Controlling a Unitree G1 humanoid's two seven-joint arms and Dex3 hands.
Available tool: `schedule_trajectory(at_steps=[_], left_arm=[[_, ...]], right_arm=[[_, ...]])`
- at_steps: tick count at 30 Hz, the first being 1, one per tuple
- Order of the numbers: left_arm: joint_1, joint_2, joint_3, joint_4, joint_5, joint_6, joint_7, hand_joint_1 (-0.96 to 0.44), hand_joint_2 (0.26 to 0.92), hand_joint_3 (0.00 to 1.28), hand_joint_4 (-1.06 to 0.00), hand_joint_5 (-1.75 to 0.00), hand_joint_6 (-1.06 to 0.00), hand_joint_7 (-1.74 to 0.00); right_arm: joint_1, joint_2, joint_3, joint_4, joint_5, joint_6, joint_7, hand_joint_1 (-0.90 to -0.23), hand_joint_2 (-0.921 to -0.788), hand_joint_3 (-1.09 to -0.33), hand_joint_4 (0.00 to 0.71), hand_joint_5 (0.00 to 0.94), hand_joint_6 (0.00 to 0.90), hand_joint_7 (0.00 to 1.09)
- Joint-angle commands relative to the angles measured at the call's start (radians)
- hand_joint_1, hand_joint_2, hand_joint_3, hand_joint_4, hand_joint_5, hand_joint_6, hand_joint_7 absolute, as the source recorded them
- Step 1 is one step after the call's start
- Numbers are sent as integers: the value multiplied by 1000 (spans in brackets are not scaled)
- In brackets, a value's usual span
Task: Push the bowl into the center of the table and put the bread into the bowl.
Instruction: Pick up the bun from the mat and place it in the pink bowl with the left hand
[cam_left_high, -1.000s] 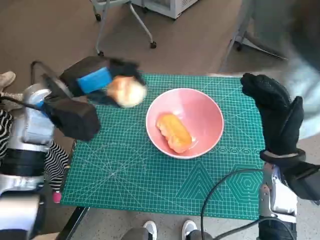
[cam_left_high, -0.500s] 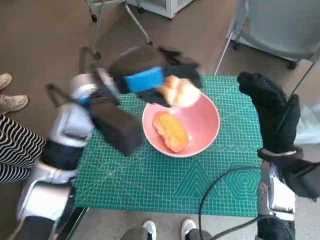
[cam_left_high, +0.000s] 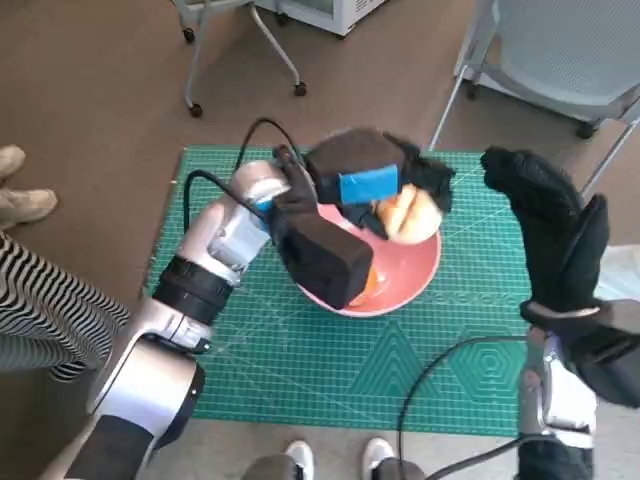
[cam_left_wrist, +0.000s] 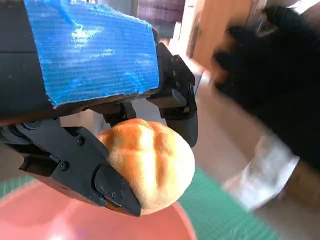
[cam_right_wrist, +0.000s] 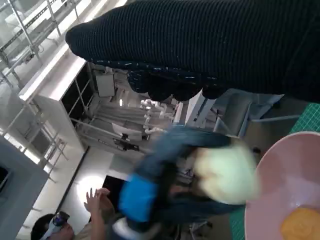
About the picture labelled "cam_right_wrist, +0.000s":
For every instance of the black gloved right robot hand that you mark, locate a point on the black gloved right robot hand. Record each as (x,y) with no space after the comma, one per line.
(200,45)

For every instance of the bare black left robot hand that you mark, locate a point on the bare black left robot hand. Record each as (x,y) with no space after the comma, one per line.
(140,197)

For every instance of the round pale toy bread bun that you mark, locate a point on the round pale toy bread bun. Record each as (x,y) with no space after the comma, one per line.
(225,172)

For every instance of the pink bowl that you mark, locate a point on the pink bowl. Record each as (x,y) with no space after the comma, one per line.
(287,175)

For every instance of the long orange toy bread loaf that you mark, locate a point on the long orange toy bread loaf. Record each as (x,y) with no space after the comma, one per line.
(300,225)

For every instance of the person wearing headset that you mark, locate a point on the person wearing headset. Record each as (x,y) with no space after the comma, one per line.
(97,207)

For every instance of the white cabinet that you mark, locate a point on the white cabinet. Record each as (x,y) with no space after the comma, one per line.
(192,112)

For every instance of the grey curtain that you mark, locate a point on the grey curtain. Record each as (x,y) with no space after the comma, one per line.
(125,117)

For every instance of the grey vr headset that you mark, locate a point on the grey vr headset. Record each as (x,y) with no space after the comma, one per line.
(57,220)

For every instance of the green cutting mat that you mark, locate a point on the green cutting mat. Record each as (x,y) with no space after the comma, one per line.
(310,117)

